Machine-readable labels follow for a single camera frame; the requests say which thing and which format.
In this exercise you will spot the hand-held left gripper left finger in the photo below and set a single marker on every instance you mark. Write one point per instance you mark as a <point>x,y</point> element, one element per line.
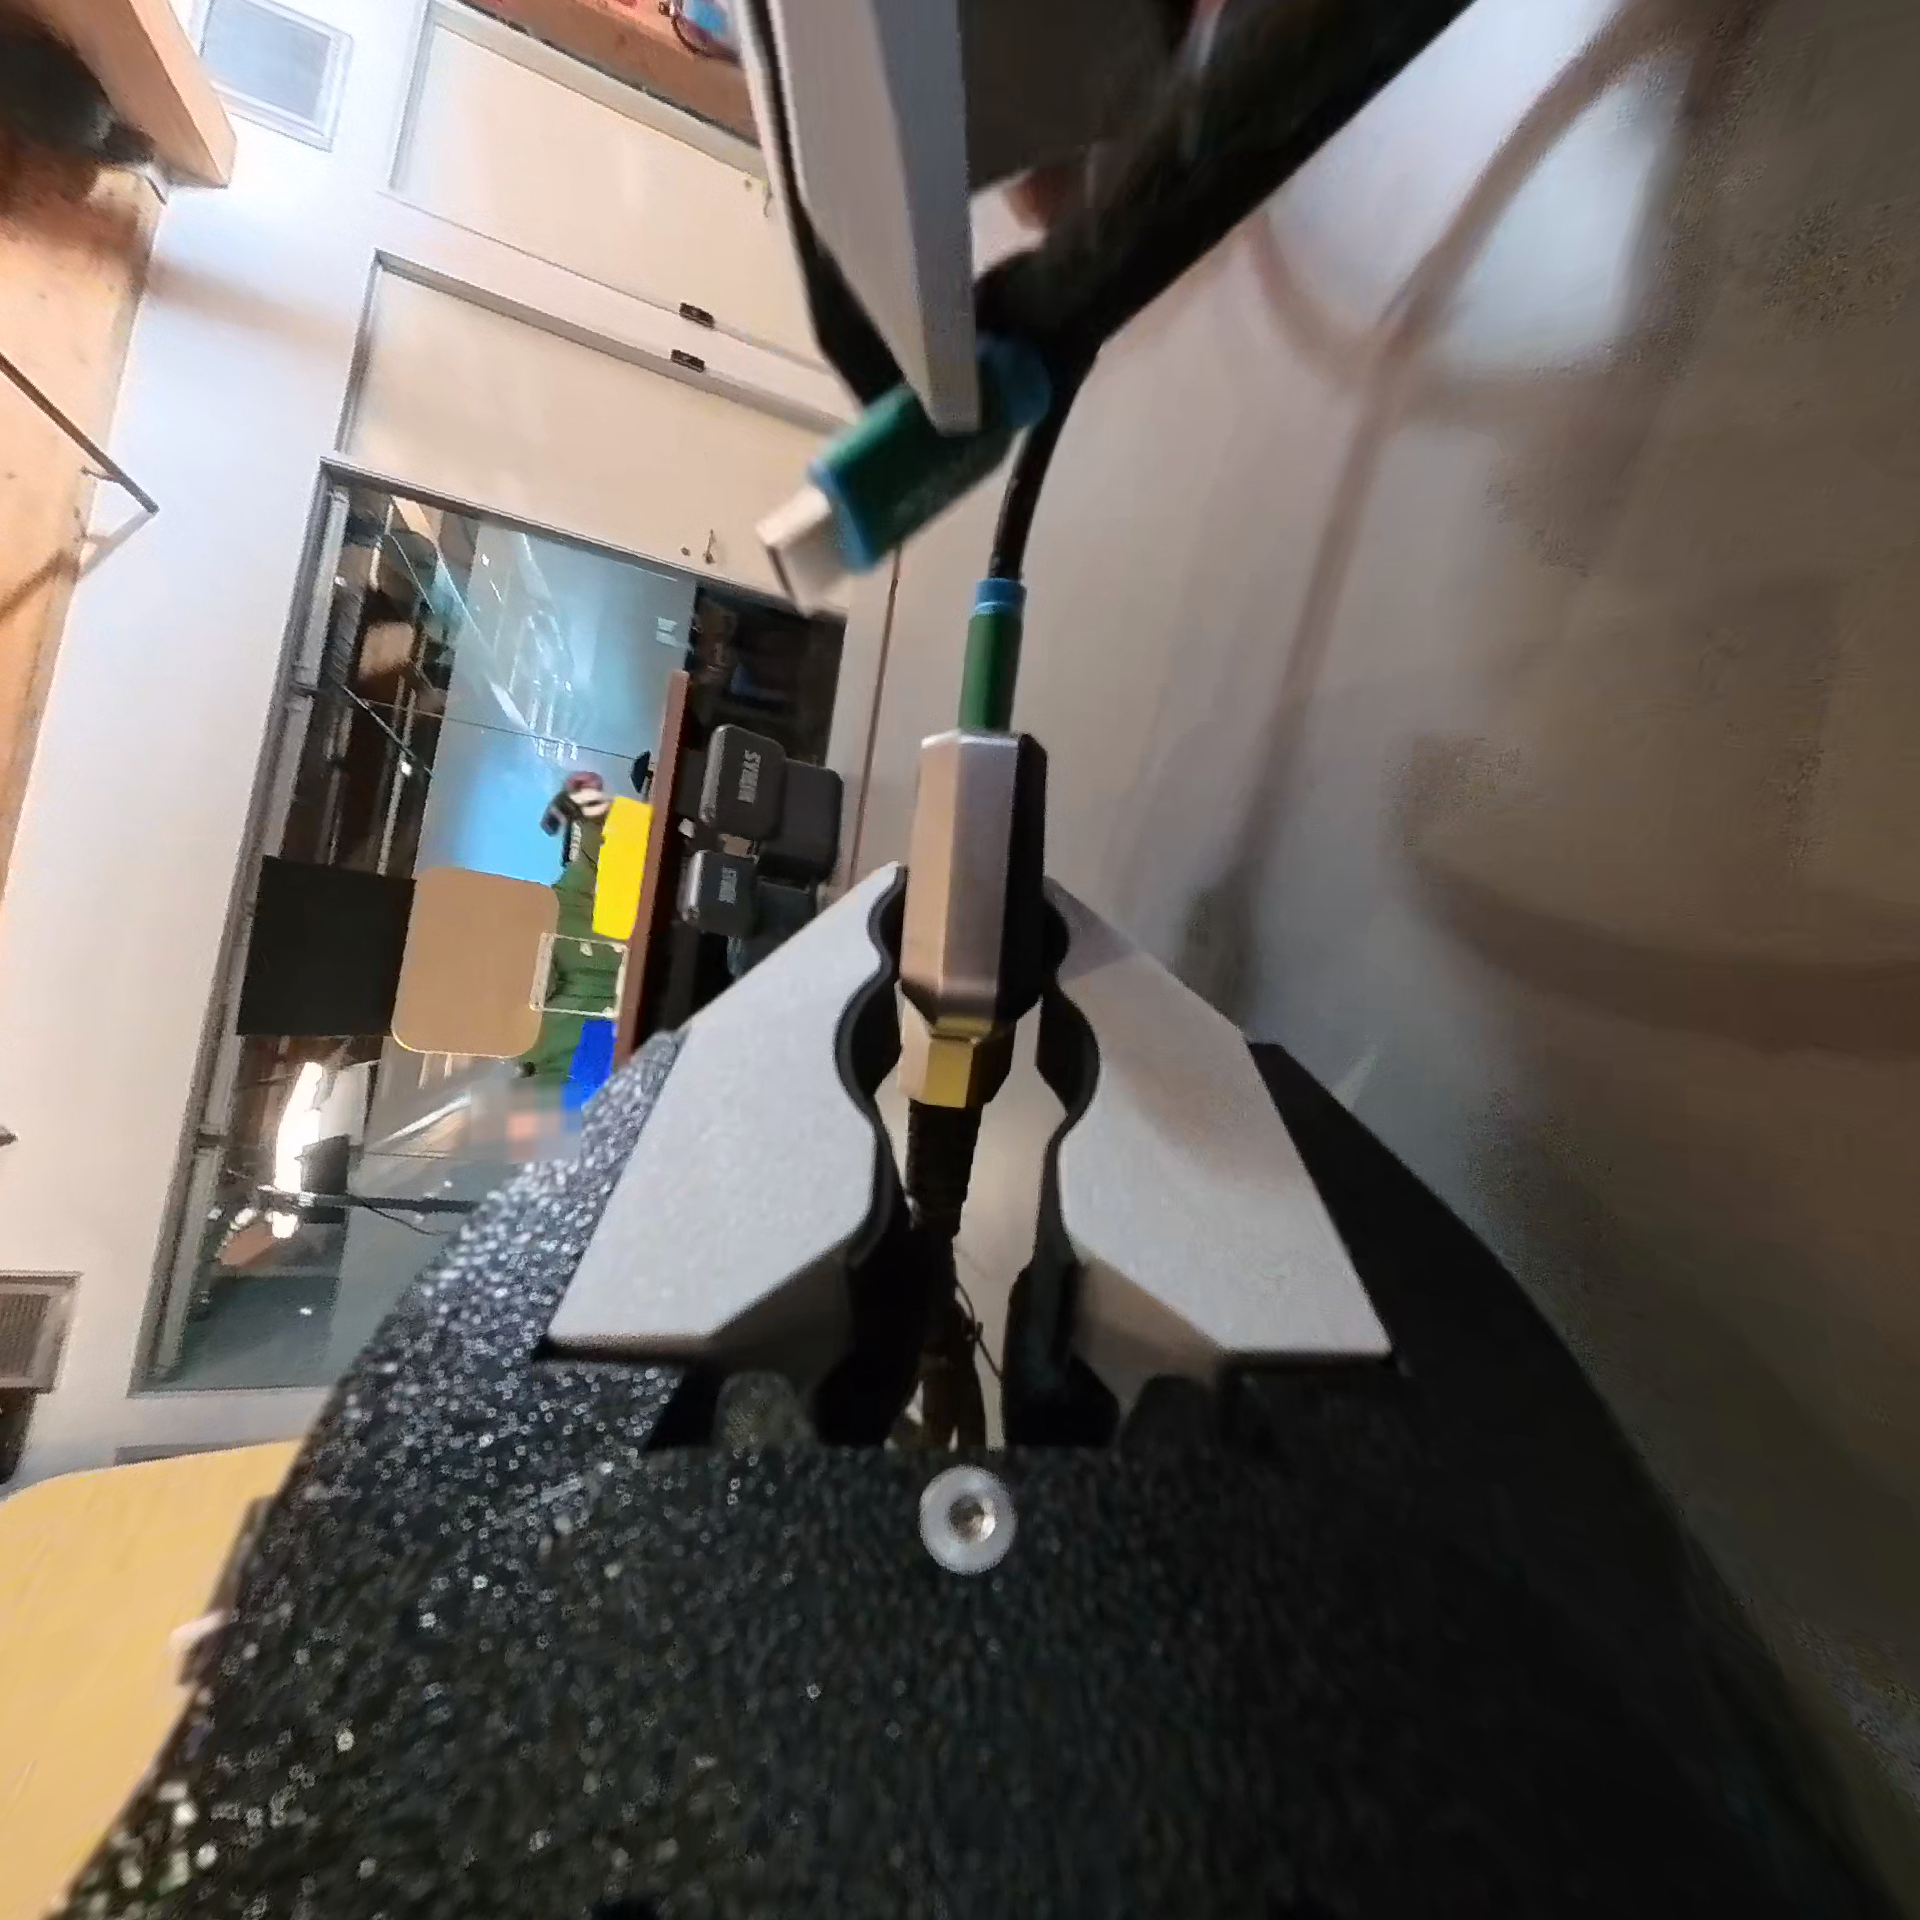
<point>734,1185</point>

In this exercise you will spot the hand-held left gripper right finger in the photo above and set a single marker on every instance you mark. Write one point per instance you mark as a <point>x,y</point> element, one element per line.
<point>1215,1202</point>

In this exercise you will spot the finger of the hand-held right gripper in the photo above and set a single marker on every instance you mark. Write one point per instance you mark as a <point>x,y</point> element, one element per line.
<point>886,181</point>

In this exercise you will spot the blue plastic bin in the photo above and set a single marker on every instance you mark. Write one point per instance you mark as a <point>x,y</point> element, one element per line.
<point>588,1068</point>

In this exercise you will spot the white door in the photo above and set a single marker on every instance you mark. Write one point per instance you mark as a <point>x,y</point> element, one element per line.
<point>600,150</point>
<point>569,452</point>

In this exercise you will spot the small yellow plastic bin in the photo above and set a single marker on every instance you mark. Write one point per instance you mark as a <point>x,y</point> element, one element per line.
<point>623,870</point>

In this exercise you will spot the small tan board on stand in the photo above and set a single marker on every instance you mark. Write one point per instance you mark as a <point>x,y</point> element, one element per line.
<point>475,961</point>

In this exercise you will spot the glass partition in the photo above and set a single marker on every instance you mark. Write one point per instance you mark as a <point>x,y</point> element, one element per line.
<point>301,1202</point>

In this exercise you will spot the grey desk with brown edge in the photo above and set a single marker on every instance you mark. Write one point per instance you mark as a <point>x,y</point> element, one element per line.
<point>662,751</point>

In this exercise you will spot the black screen panel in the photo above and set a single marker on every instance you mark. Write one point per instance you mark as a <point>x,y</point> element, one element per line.
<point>324,945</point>

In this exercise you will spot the large wooden board on stand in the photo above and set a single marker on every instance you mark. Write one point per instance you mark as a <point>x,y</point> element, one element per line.
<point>120,1622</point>

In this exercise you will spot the wooden post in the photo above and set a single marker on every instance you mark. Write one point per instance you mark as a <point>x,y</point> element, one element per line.
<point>600,60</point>

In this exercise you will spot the wall vent grille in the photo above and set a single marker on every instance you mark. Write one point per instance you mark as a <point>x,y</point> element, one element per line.
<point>37,1333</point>
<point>271,68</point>

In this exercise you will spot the black hanging metal frame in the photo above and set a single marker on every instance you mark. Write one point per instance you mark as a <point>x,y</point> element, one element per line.
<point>79,430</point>

